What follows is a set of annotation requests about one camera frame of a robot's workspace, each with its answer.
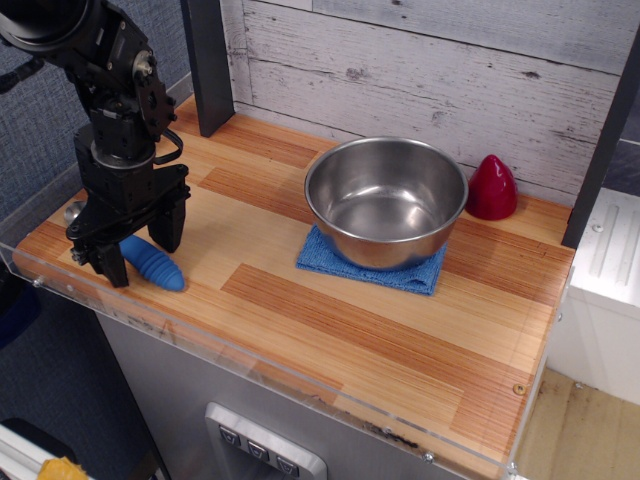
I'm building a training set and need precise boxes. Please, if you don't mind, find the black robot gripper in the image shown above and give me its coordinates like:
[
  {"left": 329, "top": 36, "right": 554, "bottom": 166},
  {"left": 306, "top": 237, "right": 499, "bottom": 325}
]
[{"left": 67, "top": 158, "right": 190, "bottom": 288}]

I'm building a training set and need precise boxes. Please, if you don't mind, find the blue handled metal spoon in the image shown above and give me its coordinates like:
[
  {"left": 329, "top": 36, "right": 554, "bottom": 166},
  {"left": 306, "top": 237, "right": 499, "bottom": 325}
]
[{"left": 62, "top": 200, "right": 187, "bottom": 293}]

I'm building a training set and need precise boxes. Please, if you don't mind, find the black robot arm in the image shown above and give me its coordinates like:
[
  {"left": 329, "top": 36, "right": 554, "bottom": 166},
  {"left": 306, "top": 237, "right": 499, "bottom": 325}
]
[{"left": 1, "top": 1, "right": 190, "bottom": 287}]

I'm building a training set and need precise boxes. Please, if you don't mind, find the clear acrylic table guard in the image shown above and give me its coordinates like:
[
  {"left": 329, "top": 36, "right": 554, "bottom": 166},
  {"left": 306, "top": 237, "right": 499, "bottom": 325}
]
[{"left": 1, "top": 100, "right": 573, "bottom": 479}]

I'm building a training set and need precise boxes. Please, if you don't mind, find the stainless steel cabinet front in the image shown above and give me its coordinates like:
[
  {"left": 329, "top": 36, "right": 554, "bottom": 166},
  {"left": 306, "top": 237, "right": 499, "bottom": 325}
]
[{"left": 99, "top": 316, "right": 505, "bottom": 479}]

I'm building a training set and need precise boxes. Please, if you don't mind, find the silver control panel with buttons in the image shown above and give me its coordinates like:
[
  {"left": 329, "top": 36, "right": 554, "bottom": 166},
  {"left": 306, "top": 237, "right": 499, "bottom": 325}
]
[{"left": 205, "top": 402, "right": 328, "bottom": 479}]

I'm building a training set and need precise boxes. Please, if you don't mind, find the yellow object bottom left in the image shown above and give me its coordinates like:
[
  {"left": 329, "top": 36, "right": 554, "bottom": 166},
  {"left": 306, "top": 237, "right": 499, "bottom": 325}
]
[{"left": 37, "top": 457, "right": 89, "bottom": 480}]

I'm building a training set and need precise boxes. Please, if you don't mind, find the stainless steel bowl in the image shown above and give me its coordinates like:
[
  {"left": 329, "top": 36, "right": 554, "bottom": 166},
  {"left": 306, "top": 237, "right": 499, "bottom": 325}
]
[{"left": 304, "top": 137, "right": 469, "bottom": 271}]

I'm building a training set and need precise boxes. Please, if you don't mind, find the blue folded cloth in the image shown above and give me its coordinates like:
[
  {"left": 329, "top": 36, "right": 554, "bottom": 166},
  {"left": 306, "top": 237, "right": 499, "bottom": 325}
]
[{"left": 296, "top": 226, "right": 448, "bottom": 296}]

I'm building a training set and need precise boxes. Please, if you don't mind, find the red cone shaped object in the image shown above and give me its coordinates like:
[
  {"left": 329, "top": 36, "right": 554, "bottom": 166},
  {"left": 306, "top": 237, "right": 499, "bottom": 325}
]
[{"left": 466, "top": 155, "right": 518, "bottom": 221}]

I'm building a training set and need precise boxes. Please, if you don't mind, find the white ribbed side unit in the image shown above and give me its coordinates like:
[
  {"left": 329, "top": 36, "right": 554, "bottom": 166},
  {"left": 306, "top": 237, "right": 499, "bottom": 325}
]
[{"left": 547, "top": 188, "right": 639, "bottom": 404}]

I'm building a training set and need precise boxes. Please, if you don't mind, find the dark left vertical post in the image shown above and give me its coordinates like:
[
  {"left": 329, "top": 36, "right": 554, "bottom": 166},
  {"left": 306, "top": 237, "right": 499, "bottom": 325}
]
[{"left": 180, "top": 0, "right": 235, "bottom": 137}]

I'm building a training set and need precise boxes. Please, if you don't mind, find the dark vertical post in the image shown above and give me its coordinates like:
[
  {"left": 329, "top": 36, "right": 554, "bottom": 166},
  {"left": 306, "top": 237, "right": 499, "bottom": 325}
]
[
  {"left": 180, "top": 0, "right": 235, "bottom": 137},
  {"left": 562, "top": 32, "right": 639, "bottom": 249}
]

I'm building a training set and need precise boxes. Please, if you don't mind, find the dark right vertical post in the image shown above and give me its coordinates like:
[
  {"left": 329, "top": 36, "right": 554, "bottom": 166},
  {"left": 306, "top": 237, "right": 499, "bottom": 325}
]
[{"left": 562, "top": 32, "right": 639, "bottom": 249}]

